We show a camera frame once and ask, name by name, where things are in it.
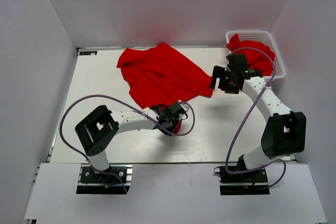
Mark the red t shirt in basket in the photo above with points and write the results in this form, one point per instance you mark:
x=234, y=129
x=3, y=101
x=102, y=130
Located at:
x=255, y=55

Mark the red t shirt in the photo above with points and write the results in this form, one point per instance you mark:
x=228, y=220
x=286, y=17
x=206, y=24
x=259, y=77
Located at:
x=162, y=75
x=255, y=55

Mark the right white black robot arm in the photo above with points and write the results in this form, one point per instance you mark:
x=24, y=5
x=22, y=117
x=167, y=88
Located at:
x=285, y=130

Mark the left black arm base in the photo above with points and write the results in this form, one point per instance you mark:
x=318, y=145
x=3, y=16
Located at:
x=92, y=183

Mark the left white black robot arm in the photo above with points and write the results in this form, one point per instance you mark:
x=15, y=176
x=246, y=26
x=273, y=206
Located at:
x=97, y=129

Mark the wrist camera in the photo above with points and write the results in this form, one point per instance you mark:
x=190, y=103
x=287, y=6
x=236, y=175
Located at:
x=174, y=112
x=237, y=63

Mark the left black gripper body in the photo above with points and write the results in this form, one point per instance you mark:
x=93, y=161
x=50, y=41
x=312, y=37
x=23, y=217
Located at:
x=170, y=127

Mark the white plastic basket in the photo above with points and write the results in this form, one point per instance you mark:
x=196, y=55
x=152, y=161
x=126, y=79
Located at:
x=266, y=38

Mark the dark label sticker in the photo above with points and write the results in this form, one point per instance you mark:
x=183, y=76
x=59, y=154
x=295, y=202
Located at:
x=88, y=53

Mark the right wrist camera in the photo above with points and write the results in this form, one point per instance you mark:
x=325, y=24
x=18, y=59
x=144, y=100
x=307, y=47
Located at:
x=237, y=63

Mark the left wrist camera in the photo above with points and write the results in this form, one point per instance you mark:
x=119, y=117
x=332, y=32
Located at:
x=174, y=112

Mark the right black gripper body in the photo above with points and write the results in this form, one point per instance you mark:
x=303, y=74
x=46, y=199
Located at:
x=226, y=84

